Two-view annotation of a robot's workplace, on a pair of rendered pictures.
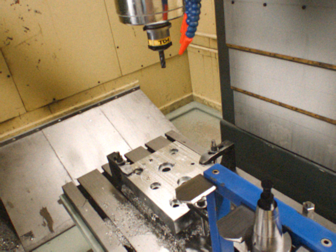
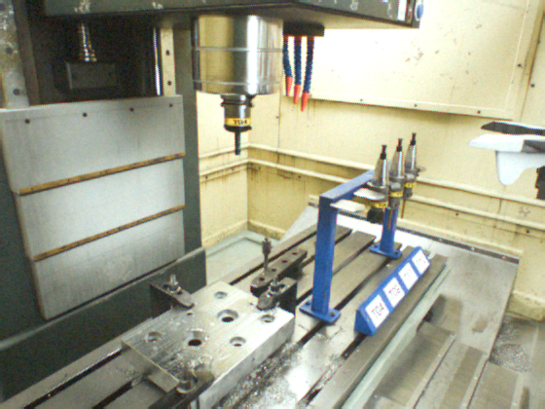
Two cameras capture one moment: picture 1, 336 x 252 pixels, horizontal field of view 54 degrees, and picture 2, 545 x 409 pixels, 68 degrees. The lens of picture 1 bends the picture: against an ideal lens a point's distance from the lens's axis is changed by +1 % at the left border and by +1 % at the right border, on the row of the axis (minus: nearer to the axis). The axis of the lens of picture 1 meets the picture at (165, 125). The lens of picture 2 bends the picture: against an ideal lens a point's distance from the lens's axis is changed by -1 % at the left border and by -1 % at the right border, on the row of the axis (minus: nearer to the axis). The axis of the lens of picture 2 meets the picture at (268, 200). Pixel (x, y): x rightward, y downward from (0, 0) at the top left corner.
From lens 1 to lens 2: 1.19 m
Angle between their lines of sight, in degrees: 98
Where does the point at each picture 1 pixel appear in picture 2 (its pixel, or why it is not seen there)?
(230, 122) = (16, 333)
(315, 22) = (143, 122)
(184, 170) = (203, 319)
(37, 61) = not seen: outside the picture
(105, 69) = not seen: outside the picture
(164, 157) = (167, 344)
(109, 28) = not seen: outside the picture
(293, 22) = (123, 127)
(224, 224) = (375, 196)
